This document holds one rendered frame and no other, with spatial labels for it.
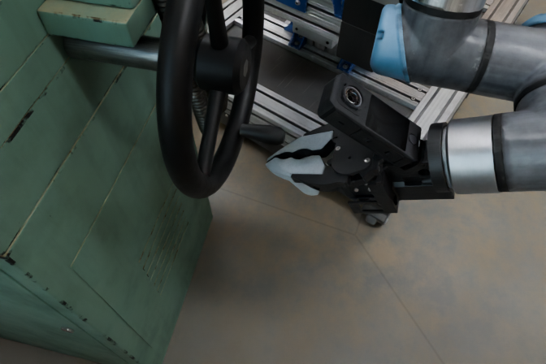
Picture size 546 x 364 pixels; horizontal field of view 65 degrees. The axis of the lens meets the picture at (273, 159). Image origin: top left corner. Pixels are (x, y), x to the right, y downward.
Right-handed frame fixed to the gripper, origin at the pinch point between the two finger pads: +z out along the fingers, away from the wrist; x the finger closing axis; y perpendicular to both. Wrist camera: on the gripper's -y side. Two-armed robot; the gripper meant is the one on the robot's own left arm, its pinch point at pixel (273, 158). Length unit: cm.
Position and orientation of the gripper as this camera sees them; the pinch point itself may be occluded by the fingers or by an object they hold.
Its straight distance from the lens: 52.6
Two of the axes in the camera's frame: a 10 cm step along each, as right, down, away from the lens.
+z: -8.4, 0.8, 5.4
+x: 2.7, -8.0, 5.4
